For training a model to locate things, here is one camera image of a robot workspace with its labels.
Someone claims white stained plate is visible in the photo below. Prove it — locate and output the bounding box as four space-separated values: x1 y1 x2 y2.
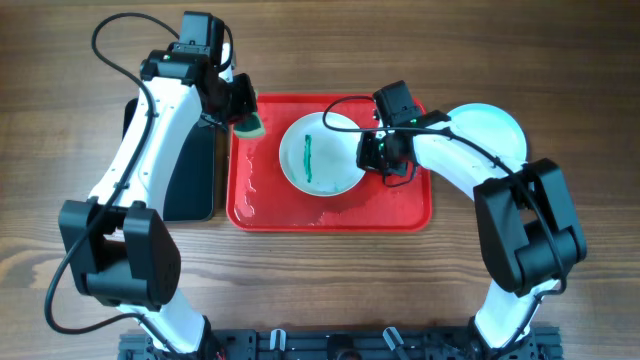
279 112 365 197

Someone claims black plastic tray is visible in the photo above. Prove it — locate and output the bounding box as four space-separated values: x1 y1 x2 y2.
117 97 216 222

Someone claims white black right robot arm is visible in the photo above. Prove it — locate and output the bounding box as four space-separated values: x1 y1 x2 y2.
363 103 587 359

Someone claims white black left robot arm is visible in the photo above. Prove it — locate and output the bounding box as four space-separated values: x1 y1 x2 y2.
58 44 257 359

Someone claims light green stained plate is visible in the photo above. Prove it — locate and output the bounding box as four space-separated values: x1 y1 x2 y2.
447 103 528 162

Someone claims red plastic tray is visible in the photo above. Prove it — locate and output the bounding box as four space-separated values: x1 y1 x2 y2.
226 93 432 232

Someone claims green yellow sponge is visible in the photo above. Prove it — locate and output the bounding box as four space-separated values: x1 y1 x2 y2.
233 112 266 139

